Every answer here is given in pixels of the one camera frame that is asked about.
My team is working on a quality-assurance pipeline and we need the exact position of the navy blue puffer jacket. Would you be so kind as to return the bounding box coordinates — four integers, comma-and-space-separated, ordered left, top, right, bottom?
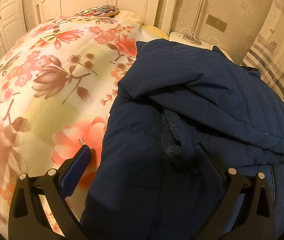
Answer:
80, 40, 284, 239

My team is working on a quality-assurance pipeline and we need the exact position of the floral pink quilt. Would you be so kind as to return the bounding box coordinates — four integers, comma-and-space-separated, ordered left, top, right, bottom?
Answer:
0, 16, 151, 237

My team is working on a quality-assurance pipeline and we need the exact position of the patterned cream curtain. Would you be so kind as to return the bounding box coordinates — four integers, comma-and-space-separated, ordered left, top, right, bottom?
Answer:
242, 0, 284, 101

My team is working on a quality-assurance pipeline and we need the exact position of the white standing lamp pole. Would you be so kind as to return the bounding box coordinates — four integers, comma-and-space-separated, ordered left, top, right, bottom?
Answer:
182, 0, 204, 45

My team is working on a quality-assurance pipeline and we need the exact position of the white bedside table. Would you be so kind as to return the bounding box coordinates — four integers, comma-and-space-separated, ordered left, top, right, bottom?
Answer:
169, 31, 235, 62

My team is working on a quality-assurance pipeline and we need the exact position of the embroidered decorative pillow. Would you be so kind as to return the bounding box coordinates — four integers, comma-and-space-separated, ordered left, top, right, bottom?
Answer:
75, 5, 119, 17

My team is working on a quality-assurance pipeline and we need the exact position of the yellow pillow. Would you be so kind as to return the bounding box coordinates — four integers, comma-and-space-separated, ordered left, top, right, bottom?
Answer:
113, 10, 169, 40

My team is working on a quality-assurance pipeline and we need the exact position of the grey wall socket panel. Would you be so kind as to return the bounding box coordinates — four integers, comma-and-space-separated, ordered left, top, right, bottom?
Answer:
205, 14, 227, 33

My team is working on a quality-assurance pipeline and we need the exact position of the white charging cable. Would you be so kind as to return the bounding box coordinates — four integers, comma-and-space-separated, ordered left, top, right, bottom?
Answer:
176, 26, 220, 49

